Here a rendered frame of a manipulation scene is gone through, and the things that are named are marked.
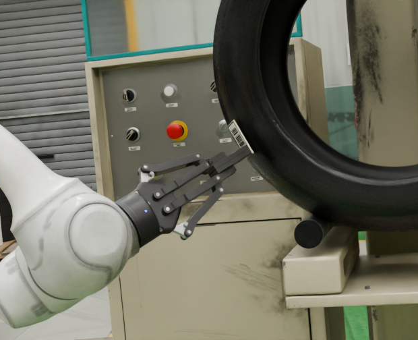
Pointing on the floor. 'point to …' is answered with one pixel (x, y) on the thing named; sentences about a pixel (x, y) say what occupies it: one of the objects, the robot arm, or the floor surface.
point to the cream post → (390, 133)
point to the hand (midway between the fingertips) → (229, 161)
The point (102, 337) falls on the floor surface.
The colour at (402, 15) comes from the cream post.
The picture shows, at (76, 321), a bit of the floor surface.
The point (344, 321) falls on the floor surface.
